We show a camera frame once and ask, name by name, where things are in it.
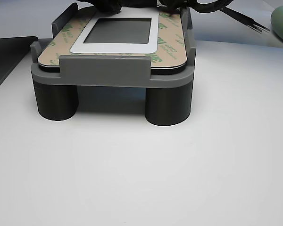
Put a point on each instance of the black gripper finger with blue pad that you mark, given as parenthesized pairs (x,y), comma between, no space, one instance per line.
(108,5)

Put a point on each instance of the black blue-padded clamp gripper jaw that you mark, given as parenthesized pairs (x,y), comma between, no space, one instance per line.
(169,5)

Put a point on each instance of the tan printed adhesive liner film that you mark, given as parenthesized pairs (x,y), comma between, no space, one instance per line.
(172,47)

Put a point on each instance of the white bezel display panel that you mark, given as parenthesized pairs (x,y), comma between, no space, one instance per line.
(118,48)

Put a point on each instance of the grey printed holder fixture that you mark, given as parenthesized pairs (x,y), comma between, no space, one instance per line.
(103,68)

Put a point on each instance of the black tweezers tool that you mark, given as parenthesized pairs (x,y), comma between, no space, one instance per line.
(247,20)

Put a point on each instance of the dark grey cylinder leg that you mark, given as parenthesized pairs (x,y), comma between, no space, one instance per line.
(167,106)
(56,103)

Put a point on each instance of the dark grey flat tray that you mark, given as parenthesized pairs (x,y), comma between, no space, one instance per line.
(4,58)

